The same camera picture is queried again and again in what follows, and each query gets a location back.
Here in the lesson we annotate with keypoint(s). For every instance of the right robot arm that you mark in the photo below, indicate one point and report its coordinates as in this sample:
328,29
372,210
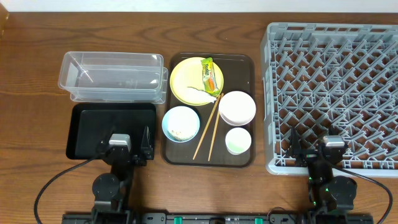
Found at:
332,196

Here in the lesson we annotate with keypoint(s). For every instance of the white tissue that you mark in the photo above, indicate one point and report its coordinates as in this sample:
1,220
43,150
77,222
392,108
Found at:
196,96

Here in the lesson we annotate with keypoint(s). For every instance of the black tray bin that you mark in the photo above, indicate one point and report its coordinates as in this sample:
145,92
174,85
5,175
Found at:
89,121

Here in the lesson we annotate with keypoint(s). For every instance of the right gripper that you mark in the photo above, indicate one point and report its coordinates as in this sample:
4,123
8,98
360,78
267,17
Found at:
310,156

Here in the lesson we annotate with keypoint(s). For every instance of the yellow plate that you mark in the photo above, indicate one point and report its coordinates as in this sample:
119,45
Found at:
187,73

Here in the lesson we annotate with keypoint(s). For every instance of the clear plastic bin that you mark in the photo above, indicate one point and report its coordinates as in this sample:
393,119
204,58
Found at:
114,77

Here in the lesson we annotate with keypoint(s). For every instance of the wooden chopstick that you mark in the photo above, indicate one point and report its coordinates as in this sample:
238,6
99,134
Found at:
206,126
214,133

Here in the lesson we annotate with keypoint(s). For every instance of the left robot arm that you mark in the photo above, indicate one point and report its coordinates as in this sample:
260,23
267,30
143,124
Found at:
112,189

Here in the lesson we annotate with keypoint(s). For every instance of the left wooden chopstick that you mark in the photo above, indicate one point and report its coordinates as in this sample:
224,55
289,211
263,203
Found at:
206,126

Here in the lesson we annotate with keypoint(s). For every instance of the white green cup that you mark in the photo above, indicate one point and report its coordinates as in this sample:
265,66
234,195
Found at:
238,141

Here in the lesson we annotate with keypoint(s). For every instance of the light blue bowl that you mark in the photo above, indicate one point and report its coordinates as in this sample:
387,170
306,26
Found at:
166,124

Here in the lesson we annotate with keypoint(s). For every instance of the grey dishwasher rack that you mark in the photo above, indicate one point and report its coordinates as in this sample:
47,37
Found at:
318,75

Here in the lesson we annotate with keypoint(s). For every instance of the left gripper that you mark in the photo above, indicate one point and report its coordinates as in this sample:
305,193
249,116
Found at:
130,156

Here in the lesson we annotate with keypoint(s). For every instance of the green snack wrapper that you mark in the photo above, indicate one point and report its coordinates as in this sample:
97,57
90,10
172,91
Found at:
208,77

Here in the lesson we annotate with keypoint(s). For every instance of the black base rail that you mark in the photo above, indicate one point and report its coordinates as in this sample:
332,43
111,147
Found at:
161,218

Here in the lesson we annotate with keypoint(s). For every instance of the right wooden chopstick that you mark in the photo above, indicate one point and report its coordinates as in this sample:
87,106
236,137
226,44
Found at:
214,133

